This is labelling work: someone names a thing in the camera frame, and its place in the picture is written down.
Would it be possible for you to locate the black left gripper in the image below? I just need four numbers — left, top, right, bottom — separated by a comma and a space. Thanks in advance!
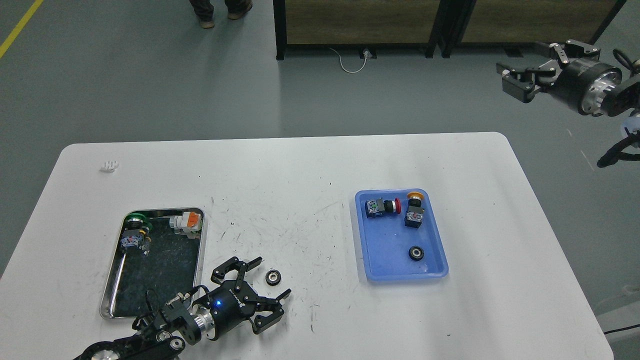
192, 256, 291, 341

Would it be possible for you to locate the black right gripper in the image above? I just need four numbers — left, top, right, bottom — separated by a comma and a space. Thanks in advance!
496, 39, 622, 116

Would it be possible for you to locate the black gear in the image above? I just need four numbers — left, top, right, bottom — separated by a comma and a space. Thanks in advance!
265, 269, 282, 287
408, 245, 425, 262

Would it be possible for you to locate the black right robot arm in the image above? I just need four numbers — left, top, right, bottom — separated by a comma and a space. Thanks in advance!
496, 39, 640, 168

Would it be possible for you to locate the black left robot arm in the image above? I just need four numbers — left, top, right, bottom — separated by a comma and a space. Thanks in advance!
78, 256, 291, 360

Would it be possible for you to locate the silver metal tray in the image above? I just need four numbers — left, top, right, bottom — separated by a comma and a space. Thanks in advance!
99, 207, 207, 319

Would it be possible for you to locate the blue plastic tray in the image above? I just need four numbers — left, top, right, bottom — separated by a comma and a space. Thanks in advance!
354, 188, 450, 281

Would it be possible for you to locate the small white plastic clip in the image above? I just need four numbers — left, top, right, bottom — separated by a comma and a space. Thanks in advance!
99, 161, 120, 174

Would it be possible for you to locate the right wooden cabinet black frame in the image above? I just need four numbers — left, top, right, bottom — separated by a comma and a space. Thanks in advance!
438, 0, 626, 59

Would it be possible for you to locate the wooden cabinet black frame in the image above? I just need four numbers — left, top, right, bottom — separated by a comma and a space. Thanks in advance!
438, 0, 626, 59
272, 0, 453, 60

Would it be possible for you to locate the orange white switch block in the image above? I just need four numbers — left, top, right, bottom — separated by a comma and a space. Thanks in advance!
168, 211, 202, 237

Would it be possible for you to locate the green push button switch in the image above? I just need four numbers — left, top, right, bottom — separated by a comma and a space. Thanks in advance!
118, 212, 153, 255

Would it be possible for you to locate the left wooden cabinet black frame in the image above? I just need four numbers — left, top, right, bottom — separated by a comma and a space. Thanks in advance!
272, 0, 453, 60

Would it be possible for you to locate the red push button switch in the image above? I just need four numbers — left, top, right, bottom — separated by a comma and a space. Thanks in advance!
365, 198, 402, 218

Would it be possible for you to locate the yellow push button switch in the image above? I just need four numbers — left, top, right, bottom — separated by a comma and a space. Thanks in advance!
404, 191, 425, 229

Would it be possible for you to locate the white power cable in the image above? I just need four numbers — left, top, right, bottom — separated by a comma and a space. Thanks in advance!
328, 46, 371, 74

